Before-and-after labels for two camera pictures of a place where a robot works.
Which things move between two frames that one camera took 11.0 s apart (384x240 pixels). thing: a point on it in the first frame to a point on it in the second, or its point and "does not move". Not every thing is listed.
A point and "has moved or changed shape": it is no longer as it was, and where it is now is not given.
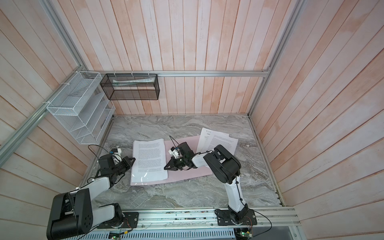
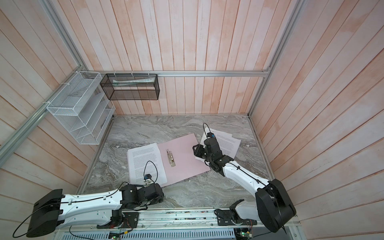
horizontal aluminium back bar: x=178 y=72 does not move
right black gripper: x=173 y=162 to x=198 y=151
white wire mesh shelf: x=77 y=103 does not move
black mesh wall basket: x=131 y=86 does not move
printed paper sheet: x=150 y=163 has moved or changed shape
